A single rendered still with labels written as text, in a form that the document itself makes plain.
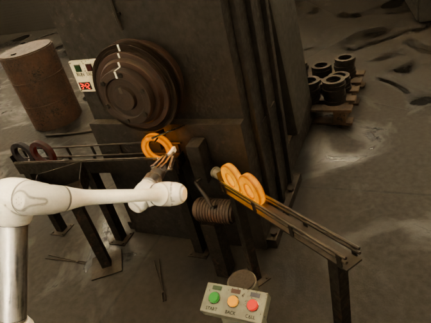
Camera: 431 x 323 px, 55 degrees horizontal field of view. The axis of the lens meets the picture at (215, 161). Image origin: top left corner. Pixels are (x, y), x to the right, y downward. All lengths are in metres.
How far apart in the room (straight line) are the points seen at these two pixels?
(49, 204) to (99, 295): 1.20
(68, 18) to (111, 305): 1.59
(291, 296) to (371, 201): 0.88
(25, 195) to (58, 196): 0.12
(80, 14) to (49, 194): 1.05
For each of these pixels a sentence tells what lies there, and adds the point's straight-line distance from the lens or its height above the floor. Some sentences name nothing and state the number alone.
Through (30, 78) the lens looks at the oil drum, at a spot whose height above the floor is 0.63.
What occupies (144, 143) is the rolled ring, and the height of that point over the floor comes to 0.79.
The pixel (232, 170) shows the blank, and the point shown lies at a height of 0.78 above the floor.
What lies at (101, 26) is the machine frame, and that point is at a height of 1.40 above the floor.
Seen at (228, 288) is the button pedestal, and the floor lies 0.61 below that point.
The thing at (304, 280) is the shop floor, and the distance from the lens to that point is 2.38.
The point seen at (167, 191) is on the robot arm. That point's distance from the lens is 1.84.
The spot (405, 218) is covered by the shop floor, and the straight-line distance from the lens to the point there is 2.72.
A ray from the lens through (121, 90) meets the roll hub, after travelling 2.00.
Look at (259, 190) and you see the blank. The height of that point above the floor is 0.76.
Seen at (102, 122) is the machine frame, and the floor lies 0.87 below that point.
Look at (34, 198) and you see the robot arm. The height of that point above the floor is 1.09.
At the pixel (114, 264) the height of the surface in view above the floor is 0.01.
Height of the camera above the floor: 1.82
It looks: 32 degrees down
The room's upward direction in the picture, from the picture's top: 15 degrees counter-clockwise
